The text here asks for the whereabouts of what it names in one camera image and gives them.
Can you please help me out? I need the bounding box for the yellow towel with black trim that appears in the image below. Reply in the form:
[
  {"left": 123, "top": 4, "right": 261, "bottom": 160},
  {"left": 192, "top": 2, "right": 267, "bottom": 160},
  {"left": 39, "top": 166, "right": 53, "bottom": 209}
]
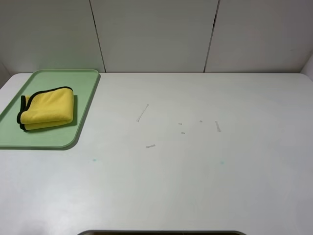
[{"left": 17, "top": 86, "right": 74, "bottom": 131}]

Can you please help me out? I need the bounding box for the green plastic tray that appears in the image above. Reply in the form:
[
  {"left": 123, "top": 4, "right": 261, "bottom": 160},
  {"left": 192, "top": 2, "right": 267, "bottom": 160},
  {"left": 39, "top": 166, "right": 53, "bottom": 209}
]
[{"left": 0, "top": 69, "right": 100, "bottom": 149}]

